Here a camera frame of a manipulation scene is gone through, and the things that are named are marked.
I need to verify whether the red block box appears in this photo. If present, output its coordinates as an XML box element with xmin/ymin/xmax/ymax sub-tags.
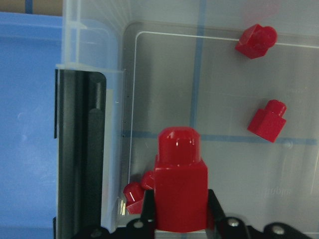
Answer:
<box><xmin>247</xmin><ymin>100</ymin><xmax>287</xmax><ymax>143</ymax></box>
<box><xmin>235</xmin><ymin>24</ymin><xmax>278</xmax><ymax>59</ymax></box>

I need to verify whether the red block box far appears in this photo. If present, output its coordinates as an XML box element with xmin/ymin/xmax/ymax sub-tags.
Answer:
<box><xmin>235</xmin><ymin>24</ymin><xmax>278</xmax><ymax>59</ymax></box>

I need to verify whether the clear plastic storage box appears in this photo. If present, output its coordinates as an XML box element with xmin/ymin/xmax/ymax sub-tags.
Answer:
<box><xmin>57</xmin><ymin>0</ymin><xmax>319</xmax><ymax>239</ymax></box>

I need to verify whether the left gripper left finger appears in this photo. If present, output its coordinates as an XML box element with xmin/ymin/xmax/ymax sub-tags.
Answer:
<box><xmin>141</xmin><ymin>190</ymin><xmax>156</xmax><ymax>222</ymax></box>

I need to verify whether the blue plastic tray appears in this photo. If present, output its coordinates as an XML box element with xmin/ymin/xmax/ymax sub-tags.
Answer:
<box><xmin>0</xmin><ymin>12</ymin><xmax>62</xmax><ymax>239</ymax></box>

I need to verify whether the black box handle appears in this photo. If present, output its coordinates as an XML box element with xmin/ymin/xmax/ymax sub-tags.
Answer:
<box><xmin>54</xmin><ymin>70</ymin><xmax>106</xmax><ymax>239</ymax></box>

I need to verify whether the red block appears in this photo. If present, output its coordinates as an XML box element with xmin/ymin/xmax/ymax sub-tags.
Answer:
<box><xmin>154</xmin><ymin>126</ymin><xmax>208</xmax><ymax>233</ymax></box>
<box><xmin>123</xmin><ymin>182</ymin><xmax>145</xmax><ymax>214</ymax></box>

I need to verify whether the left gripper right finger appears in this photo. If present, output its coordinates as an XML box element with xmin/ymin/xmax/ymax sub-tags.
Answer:
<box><xmin>206</xmin><ymin>189</ymin><xmax>226</xmax><ymax>233</ymax></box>

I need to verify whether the red block box middle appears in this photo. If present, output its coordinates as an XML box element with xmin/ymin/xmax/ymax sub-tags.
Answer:
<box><xmin>247</xmin><ymin>100</ymin><xmax>287</xmax><ymax>143</ymax></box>

